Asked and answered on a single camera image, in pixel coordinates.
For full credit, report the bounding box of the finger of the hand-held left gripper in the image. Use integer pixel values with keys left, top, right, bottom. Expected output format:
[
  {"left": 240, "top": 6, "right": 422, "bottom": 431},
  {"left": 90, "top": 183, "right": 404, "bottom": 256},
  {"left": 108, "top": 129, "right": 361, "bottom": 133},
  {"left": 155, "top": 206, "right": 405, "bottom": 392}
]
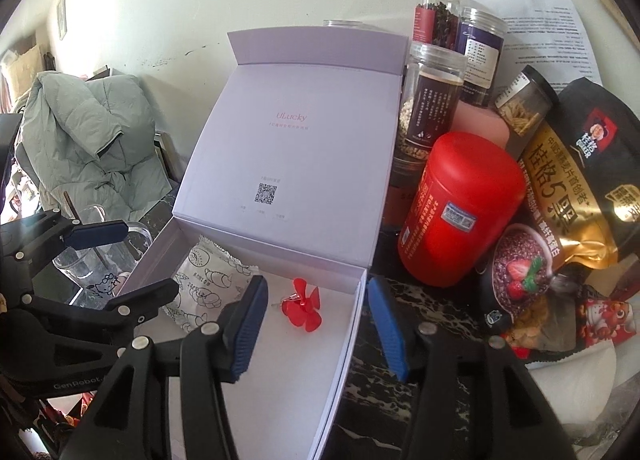
[
  {"left": 10, "top": 279, "right": 180, "bottom": 357},
  {"left": 0, "top": 210, "right": 129, "bottom": 273}
]

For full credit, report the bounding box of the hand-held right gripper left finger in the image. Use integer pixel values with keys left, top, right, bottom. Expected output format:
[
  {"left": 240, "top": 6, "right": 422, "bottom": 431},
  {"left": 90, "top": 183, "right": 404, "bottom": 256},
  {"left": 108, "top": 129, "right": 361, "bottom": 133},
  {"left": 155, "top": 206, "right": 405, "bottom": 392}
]
[{"left": 65, "top": 275, "right": 271, "bottom": 460}]

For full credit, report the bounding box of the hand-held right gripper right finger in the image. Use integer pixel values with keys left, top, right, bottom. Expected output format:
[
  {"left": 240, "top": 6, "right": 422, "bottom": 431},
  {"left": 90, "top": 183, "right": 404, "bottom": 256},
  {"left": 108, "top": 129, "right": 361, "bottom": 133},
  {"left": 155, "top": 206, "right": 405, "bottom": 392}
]
[{"left": 366, "top": 276, "right": 591, "bottom": 460}]

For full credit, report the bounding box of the lavender gift box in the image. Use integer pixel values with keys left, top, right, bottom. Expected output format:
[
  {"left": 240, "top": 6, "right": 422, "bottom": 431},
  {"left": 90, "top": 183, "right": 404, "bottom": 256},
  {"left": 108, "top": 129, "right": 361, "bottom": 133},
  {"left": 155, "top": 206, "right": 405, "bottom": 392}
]
[{"left": 115, "top": 30, "right": 407, "bottom": 460}]

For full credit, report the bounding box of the glass mug with cartoon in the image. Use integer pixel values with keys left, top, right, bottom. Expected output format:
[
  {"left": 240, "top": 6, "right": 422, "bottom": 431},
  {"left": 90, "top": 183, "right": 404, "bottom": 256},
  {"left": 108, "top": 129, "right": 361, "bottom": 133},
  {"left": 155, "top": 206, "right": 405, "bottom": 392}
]
[{"left": 50, "top": 205, "right": 153, "bottom": 311}]

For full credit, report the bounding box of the white printed snack packet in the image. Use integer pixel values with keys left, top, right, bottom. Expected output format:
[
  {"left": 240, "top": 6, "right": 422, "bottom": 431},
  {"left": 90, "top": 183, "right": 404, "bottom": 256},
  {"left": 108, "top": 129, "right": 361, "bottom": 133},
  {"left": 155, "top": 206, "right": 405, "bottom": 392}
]
[{"left": 162, "top": 235, "right": 261, "bottom": 338}]

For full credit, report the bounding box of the grey green padded jacket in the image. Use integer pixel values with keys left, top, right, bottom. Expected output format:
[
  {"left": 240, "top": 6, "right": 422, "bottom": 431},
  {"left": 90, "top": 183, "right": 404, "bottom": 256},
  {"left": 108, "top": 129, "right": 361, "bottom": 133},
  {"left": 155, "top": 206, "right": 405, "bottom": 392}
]
[{"left": 15, "top": 72, "right": 173, "bottom": 223}]

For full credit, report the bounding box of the red canister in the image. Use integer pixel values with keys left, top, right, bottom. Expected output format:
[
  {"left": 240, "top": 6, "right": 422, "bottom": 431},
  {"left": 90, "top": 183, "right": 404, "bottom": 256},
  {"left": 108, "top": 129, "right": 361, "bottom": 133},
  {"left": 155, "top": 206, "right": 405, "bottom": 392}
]
[{"left": 397, "top": 131, "right": 526, "bottom": 288}]

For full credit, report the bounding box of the cardboard box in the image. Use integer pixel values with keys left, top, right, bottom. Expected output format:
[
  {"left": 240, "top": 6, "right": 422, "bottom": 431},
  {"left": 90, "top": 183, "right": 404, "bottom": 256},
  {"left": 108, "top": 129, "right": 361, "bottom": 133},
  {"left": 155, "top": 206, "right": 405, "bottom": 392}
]
[{"left": 0, "top": 42, "right": 46, "bottom": 95}]

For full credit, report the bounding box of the white paper bag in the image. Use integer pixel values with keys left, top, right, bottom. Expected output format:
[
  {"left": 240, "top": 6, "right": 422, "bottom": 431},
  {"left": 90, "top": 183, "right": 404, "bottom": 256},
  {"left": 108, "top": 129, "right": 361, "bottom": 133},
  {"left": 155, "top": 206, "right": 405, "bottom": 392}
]
[{"left": 525, "top": 340, "right": 640, "bottom": 441}]

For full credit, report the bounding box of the red cartoon snack packet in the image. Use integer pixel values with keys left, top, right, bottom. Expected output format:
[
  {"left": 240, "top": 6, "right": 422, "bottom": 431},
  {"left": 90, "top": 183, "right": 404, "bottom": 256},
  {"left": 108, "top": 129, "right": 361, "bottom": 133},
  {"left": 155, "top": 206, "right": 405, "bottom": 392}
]
[{"left": 575, "top": 290, "right": 640, "bottom": 356}]

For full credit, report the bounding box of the pink container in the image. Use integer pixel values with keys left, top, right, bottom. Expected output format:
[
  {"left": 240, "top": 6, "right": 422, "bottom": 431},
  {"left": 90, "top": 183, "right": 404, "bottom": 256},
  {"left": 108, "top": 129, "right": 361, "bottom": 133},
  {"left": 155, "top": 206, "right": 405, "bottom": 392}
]
[{"left": 452, "top": 102, "right": 511, "bottom": 151}]

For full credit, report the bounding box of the clear jar of grains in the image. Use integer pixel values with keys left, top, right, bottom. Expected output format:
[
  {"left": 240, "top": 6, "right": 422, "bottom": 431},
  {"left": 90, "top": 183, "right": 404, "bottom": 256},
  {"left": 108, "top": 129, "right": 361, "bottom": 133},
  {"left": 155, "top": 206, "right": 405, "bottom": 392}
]
[{"left": 392, "top": 42, "right": 466, "bottom": 175}]

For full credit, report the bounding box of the black gold oat bag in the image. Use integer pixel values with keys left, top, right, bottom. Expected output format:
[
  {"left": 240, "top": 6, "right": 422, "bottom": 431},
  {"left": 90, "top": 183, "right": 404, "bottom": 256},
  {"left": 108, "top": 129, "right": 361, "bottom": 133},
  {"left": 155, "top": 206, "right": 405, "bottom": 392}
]
[{"left": 477, "top": 77, "right": 640, "bottom": 341}]

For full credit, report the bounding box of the clear jar of yellow slices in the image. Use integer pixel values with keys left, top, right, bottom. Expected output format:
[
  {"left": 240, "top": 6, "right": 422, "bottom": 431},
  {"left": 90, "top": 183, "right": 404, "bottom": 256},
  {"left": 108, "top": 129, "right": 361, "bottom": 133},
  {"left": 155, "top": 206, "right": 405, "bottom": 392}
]
[{"left": 495, "top": 64, "right": 558, "bottom": 138}]

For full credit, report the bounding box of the clear jar purple label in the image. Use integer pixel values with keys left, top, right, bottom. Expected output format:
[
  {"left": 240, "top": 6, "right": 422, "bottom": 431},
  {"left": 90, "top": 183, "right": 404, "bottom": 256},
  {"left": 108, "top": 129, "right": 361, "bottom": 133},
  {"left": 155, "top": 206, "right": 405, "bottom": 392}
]
[{"left": 457, "top": 7, "right": 508, "bottom": 108}]

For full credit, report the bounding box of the clear jar red label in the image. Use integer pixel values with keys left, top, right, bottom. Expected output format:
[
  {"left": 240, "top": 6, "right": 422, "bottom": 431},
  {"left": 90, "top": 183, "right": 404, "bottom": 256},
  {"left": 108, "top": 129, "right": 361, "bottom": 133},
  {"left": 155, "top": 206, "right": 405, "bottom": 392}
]
[{"left": 414, "top": 0, "right": 461, "bottom": 48}]

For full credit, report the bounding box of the printed paper sheet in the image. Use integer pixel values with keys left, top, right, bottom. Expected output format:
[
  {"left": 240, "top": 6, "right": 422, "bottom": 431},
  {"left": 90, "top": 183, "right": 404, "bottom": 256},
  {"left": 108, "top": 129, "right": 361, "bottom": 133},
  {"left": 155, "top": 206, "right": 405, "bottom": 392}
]
[{"left": 467, "top": 0, "right": 606, "bottom": 90}]

